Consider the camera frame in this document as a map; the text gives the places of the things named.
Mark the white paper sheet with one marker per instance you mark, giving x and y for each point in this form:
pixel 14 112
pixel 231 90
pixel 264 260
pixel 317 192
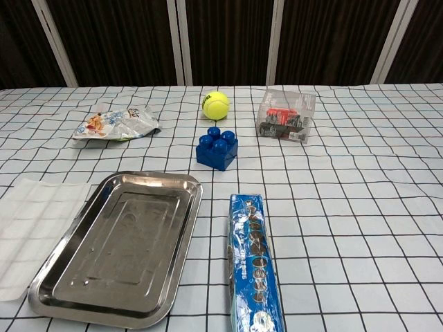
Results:
pixel 31 235

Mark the blue cookie package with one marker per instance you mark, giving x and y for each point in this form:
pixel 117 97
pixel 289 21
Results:
pixel 254 263

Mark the white partition frame post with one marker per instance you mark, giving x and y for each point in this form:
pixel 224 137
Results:
pixel 275 41
pixel 389 45
pixel 184 41
pixel 55 41
pixel 174 41

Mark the blue toy building block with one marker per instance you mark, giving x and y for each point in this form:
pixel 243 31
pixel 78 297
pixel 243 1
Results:
pixel 216 152

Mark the clear plastic box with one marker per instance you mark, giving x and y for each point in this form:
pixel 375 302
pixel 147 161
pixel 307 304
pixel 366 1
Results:
pixel 285 117

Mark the crinkled silver snack bag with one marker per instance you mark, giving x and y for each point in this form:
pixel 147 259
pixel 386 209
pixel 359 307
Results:
pixel 114 125

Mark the stainless steel tray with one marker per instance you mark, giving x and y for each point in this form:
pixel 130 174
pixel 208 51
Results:
pixel 114 249

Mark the white black checkered tablecloth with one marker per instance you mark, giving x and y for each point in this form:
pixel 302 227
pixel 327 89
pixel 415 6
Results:
pixel 346 207

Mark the yellow tennis ball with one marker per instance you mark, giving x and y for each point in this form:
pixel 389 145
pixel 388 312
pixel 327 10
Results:
pixel 215 105

